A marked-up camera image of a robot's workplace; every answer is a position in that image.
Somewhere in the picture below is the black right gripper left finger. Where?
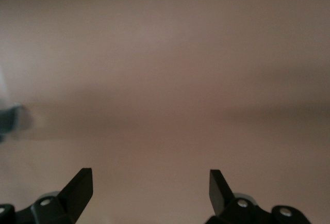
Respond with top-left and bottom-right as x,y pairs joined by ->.
30,168 -> 93,224

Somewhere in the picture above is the brown table cover sheet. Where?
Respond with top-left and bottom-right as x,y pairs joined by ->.
0,0 -> 330,224

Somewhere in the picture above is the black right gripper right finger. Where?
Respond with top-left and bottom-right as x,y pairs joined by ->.
209,169 -> 271,224

